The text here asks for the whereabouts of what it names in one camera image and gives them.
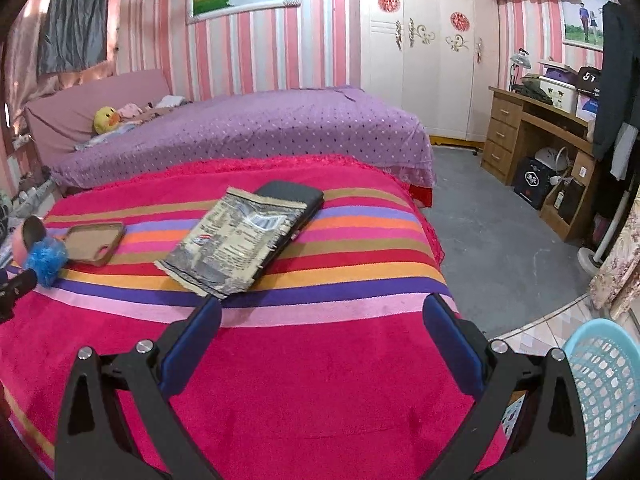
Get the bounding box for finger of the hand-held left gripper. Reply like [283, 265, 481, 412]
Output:
[0, 268, 39, 324]

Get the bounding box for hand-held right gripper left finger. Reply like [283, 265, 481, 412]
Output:
[54, 296, 223, 480]

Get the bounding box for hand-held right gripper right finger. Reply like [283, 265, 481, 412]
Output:
[422, 292, 588, 480]

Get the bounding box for blue mesh sponge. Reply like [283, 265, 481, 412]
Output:
[24, 237, 69, 288]

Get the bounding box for printed foil packet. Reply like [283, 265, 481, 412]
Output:
[154, 186, 293, 301]

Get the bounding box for light blue plastic basket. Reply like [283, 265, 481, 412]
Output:
[501, 319, 640, 480]

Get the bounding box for pink cup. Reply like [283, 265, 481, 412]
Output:
[12, 215, 48, 267]

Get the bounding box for brown phone case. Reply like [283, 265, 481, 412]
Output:
[62, 221, 126, 267]

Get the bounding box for pink striped blanket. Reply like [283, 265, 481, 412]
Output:
[0, 155, 511, 480]

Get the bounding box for white fan stand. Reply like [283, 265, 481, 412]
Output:
[578, 190, 638, 276]

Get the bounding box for pink headboard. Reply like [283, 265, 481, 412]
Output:
[24, 69, 172, 168]

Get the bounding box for floral cloth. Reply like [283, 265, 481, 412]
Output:
[587, 200, 640, 318]

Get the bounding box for yellow duck plush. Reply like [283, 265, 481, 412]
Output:
[93, 106, 121, 136]

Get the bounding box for black printed box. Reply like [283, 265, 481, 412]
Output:
[514, 156, 558, 209]

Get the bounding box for black phone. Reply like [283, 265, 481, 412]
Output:
[252, 180, 325, 281]

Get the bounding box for pink satin curtain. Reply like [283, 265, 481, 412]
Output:
[5, 0, 123, 136]

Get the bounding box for white small fan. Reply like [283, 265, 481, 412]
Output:
[534, 146, 571, 173]

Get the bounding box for wooden desk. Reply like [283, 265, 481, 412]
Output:
[481, 86, 601, 243]

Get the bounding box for purple dotted bedspread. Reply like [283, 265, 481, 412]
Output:
[50, 85, 437, 196]

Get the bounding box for dark folded clothes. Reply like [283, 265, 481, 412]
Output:
[511, 74, 556, 106]

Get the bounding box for white wardrobe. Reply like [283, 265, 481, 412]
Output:
[359, 0, 501, 150]

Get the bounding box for grey hanging cloth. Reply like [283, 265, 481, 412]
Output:
[37, 0, 115, 75]

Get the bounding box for white storage box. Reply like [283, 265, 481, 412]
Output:
[542, 67, 581, 113]

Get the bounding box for desk lamp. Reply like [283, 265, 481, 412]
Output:
[507, 47, 532, 92]

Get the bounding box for black bag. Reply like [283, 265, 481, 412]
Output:
[575, 66, 603, 96]

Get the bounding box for black hanging jacket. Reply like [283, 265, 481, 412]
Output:
[592, 1, 640, 161]

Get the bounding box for framed couple wall photo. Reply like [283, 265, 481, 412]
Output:
[560, 0, 608, 51]

